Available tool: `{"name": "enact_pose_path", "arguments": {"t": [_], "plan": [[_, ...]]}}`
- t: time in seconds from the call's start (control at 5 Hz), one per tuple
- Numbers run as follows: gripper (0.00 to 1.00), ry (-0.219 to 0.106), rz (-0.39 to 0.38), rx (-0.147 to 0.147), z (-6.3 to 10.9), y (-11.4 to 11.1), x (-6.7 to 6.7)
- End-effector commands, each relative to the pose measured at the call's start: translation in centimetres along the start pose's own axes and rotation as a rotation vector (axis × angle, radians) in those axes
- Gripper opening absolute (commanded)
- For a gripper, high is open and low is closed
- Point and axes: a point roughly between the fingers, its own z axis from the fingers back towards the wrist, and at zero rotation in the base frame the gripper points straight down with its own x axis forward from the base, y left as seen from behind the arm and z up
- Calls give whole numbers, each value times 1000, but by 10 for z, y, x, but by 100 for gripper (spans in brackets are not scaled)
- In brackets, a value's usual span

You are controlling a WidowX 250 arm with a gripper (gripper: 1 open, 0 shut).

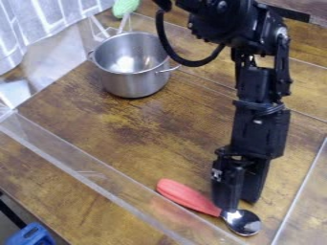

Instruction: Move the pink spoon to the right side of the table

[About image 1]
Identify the green textured object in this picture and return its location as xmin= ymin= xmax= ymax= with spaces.
xmin=113 ymin=0 xmax=141 ymax=18

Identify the black bar on table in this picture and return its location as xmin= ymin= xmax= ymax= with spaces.
xmin=270 ymin=3 xmax=312 ymax=23

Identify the white patterned curtain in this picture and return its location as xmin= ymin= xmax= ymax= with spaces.
xmin=0 ymin=0 xmax=115 ymax=76

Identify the black cable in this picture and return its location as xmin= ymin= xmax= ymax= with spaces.
xmin=155 ymin=9 xmax=227 ymax=68

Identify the pink handled metal spoon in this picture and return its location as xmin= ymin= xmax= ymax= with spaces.
xmin=157 ymin=179 xmax=262 ymax=236

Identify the clear acrylic barrier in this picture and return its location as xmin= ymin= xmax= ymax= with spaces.
xmin=0 ymin=110 xmax=245 ymax=245

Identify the blue plastic crate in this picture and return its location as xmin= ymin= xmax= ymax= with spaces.
xmin=5 ymin=222 xmax=57 ymax=245

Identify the stainless steel pot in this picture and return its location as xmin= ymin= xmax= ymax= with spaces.
xmin=89 ymin=32 xmax=181 ymax=99

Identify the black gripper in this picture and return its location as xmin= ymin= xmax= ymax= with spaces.
xmin=211 ymin=100 xmax=290 ymax=212

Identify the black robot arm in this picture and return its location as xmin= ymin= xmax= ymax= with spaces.
xmin=153 ymin=0 xmax=292 ymax=212

